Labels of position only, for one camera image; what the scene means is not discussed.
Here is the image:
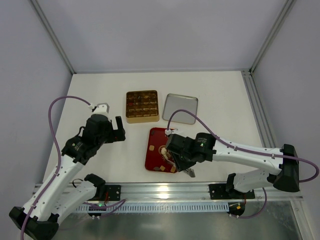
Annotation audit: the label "red rectangular tin tray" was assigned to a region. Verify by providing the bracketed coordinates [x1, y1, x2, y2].
[144, 127, 178, 174]

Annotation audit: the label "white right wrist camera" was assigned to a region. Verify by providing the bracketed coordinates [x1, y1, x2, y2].
[164, 128, 179, 136]

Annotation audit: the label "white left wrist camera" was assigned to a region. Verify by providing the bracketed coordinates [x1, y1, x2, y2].
[88, 103, 110, 116]

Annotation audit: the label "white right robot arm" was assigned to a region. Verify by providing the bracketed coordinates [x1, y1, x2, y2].
[165, 132, 300, 198]

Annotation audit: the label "slotted cable duct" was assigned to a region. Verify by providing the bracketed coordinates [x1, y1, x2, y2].
[75, 202, 229, 214]

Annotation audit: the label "aluminium mounting rail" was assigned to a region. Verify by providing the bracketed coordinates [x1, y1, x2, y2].
[33, 182, 305, 201]

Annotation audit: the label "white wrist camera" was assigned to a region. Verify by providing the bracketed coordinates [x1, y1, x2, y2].
[164, 128, 179, 136]
[88, 103, 110, 116]

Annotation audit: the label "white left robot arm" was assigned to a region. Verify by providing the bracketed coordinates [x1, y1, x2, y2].
[9, 114, 126, 240]

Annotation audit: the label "gold chocolate box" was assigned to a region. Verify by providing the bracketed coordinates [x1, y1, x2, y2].
[125, 90, 160, 124]

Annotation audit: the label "silver tin lid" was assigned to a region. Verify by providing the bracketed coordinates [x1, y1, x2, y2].
[162, 93, 199, 125]

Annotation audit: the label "metal tongs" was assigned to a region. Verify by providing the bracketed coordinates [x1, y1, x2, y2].
[162, 151, 196, 178]

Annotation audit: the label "white figurine chocolate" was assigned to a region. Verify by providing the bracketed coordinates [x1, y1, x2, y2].
[160, 147, 167, 155]

